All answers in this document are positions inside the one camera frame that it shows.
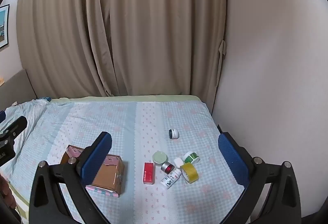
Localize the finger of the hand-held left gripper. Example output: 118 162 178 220
0 116 27 135

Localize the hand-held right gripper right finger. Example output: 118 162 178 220
217 125 302 224

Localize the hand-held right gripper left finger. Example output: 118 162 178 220
29 132 113 224

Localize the cardboard box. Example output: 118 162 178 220
60 144 125 198

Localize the green and white jar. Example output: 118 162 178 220
183 152 200 165

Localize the yellow tape roll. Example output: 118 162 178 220
180 162 199 184

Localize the red carton box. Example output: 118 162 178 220
143 162 155 185

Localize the red and silver small jar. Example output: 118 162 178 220
161 162 175 174

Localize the white plastic bottle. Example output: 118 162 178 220
160 168 182 190

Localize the light blue floral quilt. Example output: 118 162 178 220
0 99 52 163

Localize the grey padded headboard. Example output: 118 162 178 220
0 69 38 109

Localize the light blue checked bedsheet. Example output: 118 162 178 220
0 96 246 224

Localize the beige curtain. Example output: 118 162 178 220
17 0 228 98

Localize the framed wall picture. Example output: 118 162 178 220
0 4 10 49

